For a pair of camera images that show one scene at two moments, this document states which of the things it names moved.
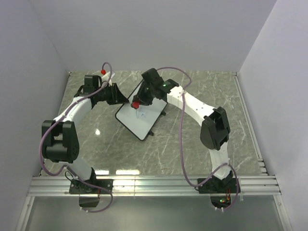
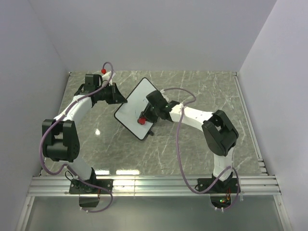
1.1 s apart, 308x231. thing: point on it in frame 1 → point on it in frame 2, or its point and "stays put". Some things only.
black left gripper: [117, 97] stays put
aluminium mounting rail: [257, 186] stays put
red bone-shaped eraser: [135, 104] → [142, 121]
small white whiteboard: [140, 121] stays put
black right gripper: [139, 96] → [147, 115]
